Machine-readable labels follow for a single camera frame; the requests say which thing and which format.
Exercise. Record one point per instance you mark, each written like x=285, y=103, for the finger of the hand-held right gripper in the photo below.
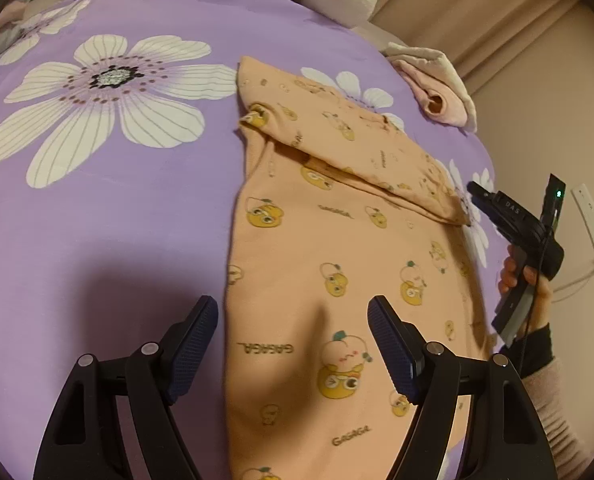
x=482, y=196

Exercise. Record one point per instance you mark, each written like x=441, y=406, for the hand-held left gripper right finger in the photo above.
x=390, y=346

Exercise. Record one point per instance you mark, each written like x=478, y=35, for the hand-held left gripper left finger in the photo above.
x=196, y=341

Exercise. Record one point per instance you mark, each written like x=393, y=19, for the orange printed small garment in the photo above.
x=327, y=240

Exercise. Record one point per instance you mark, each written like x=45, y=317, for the person's right forearm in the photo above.
x=552, y=400

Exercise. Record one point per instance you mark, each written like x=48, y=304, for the person's right hand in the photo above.
x=541, y=300

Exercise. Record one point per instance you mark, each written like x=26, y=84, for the pink folded garment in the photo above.
x=437, y=90

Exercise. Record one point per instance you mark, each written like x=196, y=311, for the purple floral bed sheet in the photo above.
x=102, y=210

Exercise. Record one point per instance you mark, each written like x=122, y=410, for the beige curtain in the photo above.
x=477, y=20

